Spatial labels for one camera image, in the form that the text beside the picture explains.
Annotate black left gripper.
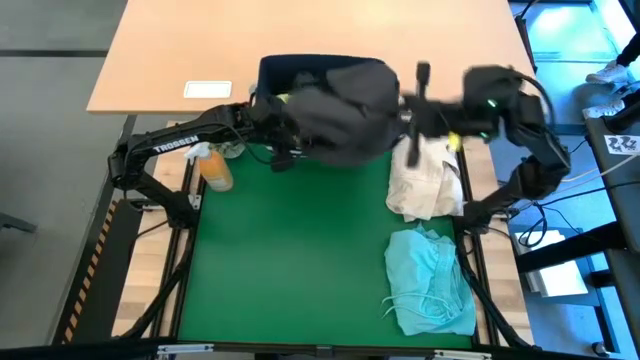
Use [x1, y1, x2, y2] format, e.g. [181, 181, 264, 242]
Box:
[249, 94, 304, 174]

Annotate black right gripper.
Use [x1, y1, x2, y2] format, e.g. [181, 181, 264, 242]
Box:
[399, 61, 466, 169]

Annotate black garment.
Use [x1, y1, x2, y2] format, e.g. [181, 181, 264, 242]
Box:
[282, 59, 404, 167]

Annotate teal shorts with white lining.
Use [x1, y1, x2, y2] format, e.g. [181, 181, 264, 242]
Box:
[381, 223, 478, 337]

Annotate navy white striped laundry basket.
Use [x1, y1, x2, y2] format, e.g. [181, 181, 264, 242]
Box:
[253, 53, 401, 101]

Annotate green succulent in grey pot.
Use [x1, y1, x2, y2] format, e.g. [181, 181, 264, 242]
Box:
[219, 141, 247, 160]

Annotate orange spray bottle white trigger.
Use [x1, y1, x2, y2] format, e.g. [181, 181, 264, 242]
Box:
[183, 141, 235, 193]

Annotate cream folded garment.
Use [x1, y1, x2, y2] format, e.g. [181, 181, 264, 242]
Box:
[385, 134, 465, 223]

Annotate white card on table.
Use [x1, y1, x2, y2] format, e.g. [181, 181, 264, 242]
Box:
[183, 80, 234, 99]

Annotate light wooden desk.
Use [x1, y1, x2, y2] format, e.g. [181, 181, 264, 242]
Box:
[85, 0, 550, 118]

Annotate person's foot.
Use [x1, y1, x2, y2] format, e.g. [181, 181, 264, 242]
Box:
[582, 99, 626, 120]
[584, 59, 631, 86]

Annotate white sheet with black marks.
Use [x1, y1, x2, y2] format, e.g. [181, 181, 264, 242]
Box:
[603, 133, 640, 156]

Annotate black panel with hazard stripes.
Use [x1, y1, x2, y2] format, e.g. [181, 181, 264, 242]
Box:
[52, 199, 144, 346]

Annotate white floor box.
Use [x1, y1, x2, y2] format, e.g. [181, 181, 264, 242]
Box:
[519, 229, 590, 299]

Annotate person's leg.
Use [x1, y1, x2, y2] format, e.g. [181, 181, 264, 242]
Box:
[615, 29, 640, 69]

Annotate dark grey side table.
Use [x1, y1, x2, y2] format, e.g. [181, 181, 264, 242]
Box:
[584, 117, 640, 360]

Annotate black furniture foot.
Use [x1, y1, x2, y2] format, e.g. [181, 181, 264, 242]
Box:
[0, 212, 39, 234]

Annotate black floor cable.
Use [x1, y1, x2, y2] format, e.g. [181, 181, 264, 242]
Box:
[517, 137, 640, 249]

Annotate yellow floor cable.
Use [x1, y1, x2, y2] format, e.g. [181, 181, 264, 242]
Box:
[562, 153, 640, 184]

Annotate black aluminium table frame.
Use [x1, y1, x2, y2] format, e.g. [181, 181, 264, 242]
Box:
[149, 119, 536, 357]

